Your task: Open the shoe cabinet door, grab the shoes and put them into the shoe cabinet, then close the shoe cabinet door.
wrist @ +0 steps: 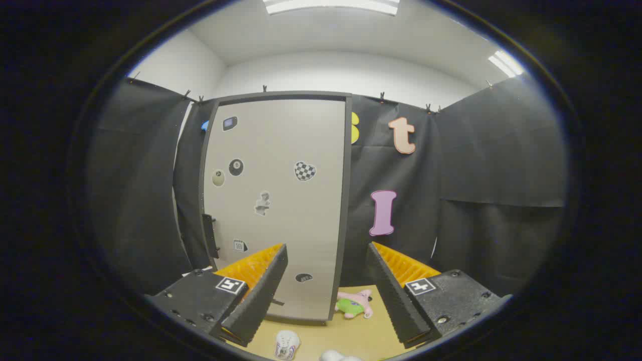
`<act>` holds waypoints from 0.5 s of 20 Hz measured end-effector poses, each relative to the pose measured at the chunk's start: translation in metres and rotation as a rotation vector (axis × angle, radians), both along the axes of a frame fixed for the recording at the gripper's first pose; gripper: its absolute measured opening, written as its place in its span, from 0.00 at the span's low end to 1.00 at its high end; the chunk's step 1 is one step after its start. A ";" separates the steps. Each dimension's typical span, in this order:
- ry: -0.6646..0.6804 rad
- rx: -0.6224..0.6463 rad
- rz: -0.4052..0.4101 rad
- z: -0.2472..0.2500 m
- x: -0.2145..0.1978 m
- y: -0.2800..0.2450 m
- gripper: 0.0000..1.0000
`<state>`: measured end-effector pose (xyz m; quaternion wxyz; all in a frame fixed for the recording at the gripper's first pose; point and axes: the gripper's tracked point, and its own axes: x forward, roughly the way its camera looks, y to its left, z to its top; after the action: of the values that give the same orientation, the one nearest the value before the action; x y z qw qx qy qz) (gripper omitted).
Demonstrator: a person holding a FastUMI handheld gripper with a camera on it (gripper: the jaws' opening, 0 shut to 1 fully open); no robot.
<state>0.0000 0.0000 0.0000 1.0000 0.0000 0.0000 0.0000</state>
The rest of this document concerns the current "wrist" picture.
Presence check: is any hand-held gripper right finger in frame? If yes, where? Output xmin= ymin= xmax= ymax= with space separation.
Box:
xmin=366 ymin=242 xmax=513 ymax=350

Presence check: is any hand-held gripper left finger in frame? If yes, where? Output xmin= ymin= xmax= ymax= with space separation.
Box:
xmin=145 ymin=243 xmax=289 ymax=347

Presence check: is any white striped shoe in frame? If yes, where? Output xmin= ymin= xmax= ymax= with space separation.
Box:
xmin=275 ymin=330 xmax=301 ymax=360

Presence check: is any light grey shoe cabinet door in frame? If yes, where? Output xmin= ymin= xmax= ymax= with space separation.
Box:
xmin=203 ymin=99 xmax=347 ymax=321

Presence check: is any black cabinet door handle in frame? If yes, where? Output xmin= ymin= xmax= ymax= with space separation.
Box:
xmin=202 ymin=214 xmax=220 ymax=259

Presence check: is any grey shoe cabinet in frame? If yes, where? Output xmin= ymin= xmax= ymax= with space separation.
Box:
xmin=199 ymin=91 xmax=353 ymax=325

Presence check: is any pink and green plush toy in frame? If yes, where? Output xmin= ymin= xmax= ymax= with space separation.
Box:
xmin=335 ymin=289 xmax=374 ymax=320

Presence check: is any white rounded object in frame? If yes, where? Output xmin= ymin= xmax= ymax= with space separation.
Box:
xmin=320 ymin=350 xmax=364 ymax=361

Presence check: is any black backdrop cloth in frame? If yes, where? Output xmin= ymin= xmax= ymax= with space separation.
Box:
xmin=88 ymin=75 xmax=570 ymax=296

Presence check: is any small ceiling light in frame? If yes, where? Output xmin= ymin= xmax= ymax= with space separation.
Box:
xmin=488 ymin=50 xmax=525 ymax=78

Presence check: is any long ceiling light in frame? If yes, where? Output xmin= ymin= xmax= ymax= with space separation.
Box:
xmin=263 ymin=0 xmax=400 ymax=16

